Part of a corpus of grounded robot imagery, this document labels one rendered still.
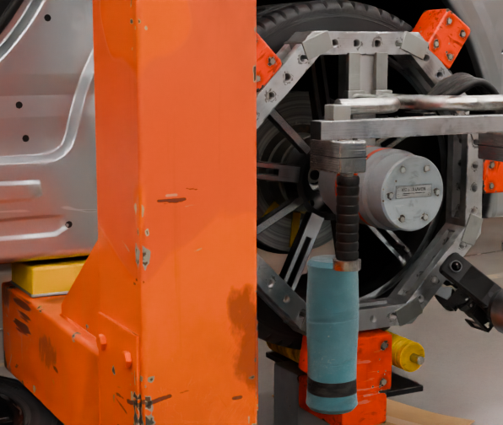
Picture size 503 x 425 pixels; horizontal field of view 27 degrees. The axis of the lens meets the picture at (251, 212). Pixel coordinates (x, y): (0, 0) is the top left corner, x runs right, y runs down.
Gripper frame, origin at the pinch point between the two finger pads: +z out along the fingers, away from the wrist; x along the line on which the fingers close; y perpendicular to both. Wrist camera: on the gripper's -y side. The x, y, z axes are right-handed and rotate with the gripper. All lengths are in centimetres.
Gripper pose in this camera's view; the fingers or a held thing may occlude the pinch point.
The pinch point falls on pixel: (433, 281)
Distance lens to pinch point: 212.0
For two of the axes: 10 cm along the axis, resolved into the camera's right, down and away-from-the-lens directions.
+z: -4.7, -1.3, 8.8
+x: 6.2, -7.5, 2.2
